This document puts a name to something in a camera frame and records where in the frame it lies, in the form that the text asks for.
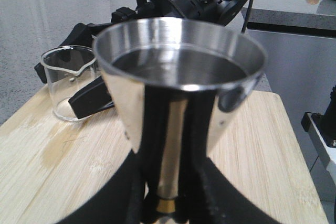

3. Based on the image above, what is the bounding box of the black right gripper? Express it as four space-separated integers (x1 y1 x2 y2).
111 0 247 26

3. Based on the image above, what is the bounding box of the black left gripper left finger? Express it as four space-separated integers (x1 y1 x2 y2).
56 153 148 224

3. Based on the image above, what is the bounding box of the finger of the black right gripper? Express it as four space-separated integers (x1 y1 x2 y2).
34 23 113 83
68 78 114 119

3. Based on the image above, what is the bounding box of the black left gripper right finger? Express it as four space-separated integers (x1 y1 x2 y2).
183 155 286 224

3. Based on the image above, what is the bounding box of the glass beaker with liquid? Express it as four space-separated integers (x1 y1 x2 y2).
40 46 102 122

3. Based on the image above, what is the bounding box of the steel double jigger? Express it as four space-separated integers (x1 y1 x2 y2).
93 17 267 223

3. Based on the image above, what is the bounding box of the wooden cutting board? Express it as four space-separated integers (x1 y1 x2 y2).
1 87 328 223

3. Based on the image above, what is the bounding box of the black and silver stand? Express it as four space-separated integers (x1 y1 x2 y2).
301 87 335 180

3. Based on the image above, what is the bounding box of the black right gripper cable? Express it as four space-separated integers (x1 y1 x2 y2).
240 0 257 34

